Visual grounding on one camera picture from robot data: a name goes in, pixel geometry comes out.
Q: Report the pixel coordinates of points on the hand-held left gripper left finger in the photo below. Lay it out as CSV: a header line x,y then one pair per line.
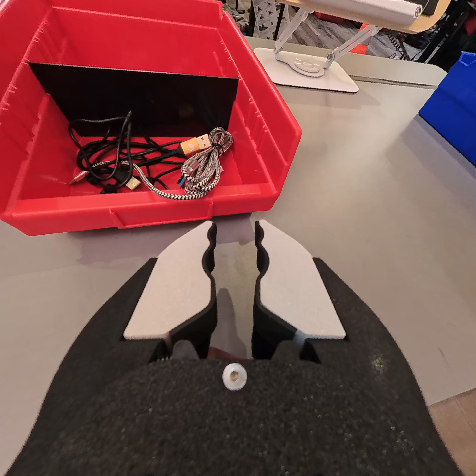
x,y
169,297

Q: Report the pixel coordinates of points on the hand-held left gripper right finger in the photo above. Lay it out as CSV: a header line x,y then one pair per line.
x,y
299,297

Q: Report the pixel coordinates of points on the red plastic bin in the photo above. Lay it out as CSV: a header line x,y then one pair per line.
x,y
260,111

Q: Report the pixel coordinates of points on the blue plastic bin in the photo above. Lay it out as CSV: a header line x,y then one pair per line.
x,y
457,104

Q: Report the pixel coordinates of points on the grey desk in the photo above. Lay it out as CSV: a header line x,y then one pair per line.
x,y
372,223

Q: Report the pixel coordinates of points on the black divider in red bin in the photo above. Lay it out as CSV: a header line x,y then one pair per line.
x,y
149,97

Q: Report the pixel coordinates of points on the white folding stand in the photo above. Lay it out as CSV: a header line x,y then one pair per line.
x,y
305,71

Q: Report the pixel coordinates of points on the grey mesh chair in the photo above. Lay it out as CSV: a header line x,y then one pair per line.
x,y
256,15

